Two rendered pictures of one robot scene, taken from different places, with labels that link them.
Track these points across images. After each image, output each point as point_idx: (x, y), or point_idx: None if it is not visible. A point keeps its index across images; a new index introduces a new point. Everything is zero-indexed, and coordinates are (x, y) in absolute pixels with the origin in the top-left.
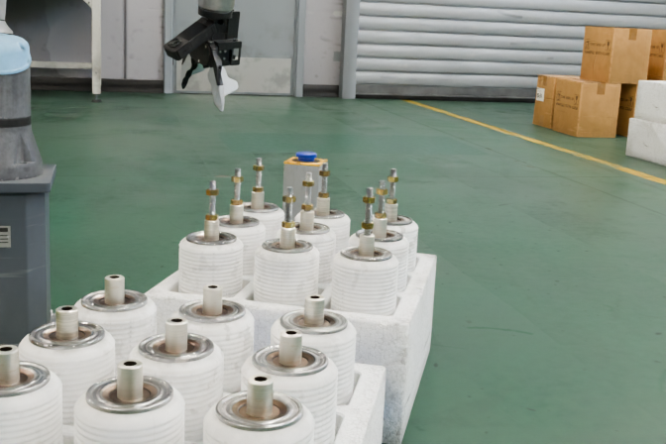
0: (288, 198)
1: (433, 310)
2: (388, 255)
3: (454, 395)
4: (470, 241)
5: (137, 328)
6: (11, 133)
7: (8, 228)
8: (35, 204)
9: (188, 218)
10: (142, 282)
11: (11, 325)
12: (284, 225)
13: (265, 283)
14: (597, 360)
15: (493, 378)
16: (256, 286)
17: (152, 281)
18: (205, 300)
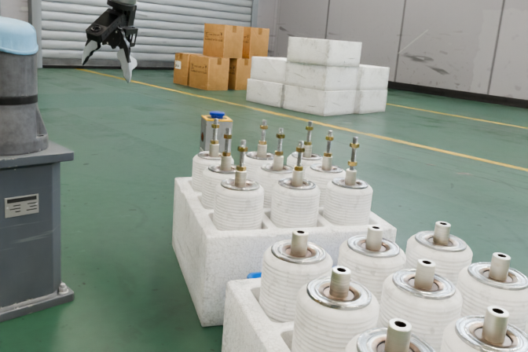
0: (302, 149)
1: None
2: (364, 182)
3: None
4: (238, 161)
5: (331, 271)
6: (31, 109)
7: (37, 196)
8: (56, 171)
9: None
10: (66, 221)
11: (38, 280)
12: (298, 169)
13: (292, 214)
14: (397, 227)
15: None
16: (281, 217)
17: (72, 219)
18: (375, 239)
